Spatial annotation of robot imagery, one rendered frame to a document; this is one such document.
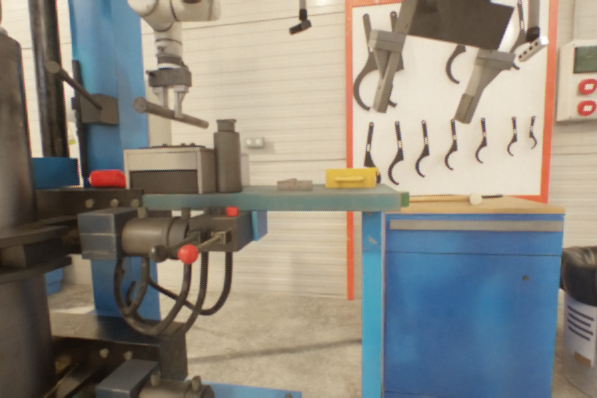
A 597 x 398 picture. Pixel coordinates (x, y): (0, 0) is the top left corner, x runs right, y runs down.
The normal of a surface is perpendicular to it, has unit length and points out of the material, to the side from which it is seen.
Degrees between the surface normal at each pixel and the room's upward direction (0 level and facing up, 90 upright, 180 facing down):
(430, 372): 90
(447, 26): 114
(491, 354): 90
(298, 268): 90
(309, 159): 90
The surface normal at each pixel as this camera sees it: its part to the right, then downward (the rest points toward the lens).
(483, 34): 0.09, 0.49
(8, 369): 0.74, 0.05
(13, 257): -0.18, 0.11
